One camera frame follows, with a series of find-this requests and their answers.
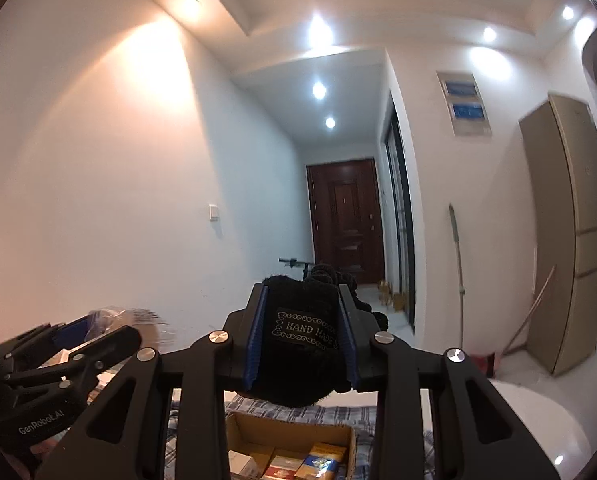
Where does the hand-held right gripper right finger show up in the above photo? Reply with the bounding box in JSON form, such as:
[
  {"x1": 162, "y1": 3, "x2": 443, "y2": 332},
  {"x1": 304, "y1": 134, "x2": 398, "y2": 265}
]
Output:
[{"x1": 339, "y1": 284, "x2": 562, "y2": 480}]

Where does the brown door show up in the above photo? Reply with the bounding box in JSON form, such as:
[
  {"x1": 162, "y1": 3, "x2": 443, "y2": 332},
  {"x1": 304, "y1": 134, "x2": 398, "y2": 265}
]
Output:
[{"x1": 306, "y1": 158, "x2": 385, "y2": 286}]

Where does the black bicycle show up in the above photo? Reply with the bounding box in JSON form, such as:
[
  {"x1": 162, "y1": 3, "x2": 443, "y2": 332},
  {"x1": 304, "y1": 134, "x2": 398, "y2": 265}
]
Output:
[{"x1": 278, "y1": 257, "x2": 312, "y2": 281}]

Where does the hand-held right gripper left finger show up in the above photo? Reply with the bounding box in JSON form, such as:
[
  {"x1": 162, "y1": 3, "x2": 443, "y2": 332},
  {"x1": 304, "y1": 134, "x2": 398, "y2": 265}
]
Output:
[{"x1": 36, "y1": 282, "x2": 269, "y2": 480}]

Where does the red cigarette pack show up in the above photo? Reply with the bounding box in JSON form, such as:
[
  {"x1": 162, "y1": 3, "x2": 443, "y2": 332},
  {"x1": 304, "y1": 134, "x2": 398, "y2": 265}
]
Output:
[{"x1": 266, "y1": 455, "x2": 304, "y2": 480}]

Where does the beige fridge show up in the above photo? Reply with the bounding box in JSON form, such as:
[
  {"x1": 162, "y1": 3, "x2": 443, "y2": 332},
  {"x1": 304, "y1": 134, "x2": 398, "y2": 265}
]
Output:
[{"x1": 519, "y1": 92, "x2": 597, "y2": 377}]

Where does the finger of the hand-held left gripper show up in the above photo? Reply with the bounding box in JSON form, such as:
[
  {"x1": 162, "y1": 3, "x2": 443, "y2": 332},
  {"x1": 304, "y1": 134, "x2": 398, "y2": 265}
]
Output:
[
  {"x1": 0, "y1": 316, "x2": 98, "y2": 361},
  {"x1": 6, "y1": 325, "x2": 142, "y2": 386}
]

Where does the wooden stick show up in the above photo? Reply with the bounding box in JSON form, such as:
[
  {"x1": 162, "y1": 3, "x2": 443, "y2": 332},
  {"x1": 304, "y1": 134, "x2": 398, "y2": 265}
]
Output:
[{"x1": 503, "y1": 265, "x2": 557, "y2": 356}]

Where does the black knit pouch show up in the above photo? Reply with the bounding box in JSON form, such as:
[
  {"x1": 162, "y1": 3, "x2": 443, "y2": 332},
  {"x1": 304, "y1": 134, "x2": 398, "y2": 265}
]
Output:
[{"x1": 256, "y1": 262, "x2": 389, "y2": 408}]

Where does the red dustpan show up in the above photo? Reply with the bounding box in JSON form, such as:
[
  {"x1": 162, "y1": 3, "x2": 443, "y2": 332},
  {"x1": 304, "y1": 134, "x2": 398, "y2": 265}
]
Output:
[{"x1": 471, "y1": 352, "x2": 497, "y2": 376}]

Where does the blue and yellow pack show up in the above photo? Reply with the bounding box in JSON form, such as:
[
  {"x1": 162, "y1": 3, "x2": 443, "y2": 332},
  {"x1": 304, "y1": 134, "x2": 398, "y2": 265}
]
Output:
[{"x1": 298, "y1": 442, "x2": 349, "y2": 480}]

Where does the blue plaid cloth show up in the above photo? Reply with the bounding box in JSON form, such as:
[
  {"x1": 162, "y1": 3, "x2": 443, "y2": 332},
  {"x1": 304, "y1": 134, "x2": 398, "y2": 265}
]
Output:
[{"x1": 163, "y1": 390, "x2": 437, "y2": 480}]

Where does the glass sliding door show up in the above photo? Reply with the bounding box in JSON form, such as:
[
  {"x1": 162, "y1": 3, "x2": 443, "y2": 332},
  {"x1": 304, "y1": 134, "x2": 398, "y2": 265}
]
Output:
[{"x1": 381, "y1": 90, "x2": 417, "y2": 333}]

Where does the clear plastic bag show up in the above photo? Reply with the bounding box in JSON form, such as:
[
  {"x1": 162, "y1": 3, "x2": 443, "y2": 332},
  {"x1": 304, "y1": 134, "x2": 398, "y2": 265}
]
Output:
[{"x1": 86, "y1": 307, "x2": 179, "y2": 348}]

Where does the small white box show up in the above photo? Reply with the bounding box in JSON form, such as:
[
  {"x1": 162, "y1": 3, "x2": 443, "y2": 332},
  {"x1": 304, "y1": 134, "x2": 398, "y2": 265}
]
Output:
[{"x1": 228, "y1": 450, "x2": 274, "y2": 478}]

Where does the grey electrical panel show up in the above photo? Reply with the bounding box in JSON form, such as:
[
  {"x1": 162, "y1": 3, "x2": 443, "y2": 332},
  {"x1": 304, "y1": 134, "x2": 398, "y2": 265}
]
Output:
[{"x1": 437, "y1": 71, "x2": 493, "y2": 137}]

